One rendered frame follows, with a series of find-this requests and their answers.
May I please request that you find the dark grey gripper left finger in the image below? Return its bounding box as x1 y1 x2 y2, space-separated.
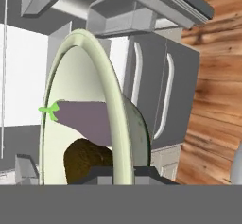
67 165 114 186

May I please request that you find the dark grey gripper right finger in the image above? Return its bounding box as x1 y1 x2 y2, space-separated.
133 165 180 186

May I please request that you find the pale green bowl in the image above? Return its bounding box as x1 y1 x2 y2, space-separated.
38 28 151 185

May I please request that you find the dark brown avocado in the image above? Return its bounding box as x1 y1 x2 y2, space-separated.
63 138 114 185

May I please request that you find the purple eggplant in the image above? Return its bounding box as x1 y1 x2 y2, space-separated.
38 99 113 147

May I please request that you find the grey fridge door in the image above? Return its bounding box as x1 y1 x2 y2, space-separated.
150 39 201 151
122 33 168 141

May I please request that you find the pale grey drawer front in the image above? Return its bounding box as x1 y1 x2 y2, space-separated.
150 143 183 182

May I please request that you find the small grey box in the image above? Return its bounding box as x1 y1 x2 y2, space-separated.
14 153 41 185

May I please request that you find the white rounded object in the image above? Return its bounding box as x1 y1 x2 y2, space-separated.
229 146 242 185

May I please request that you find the grey long slab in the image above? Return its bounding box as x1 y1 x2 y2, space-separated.
105 0 216 30

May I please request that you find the white fridge door handle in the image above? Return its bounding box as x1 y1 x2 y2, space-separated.
130 42 144 108
152 52 176 141

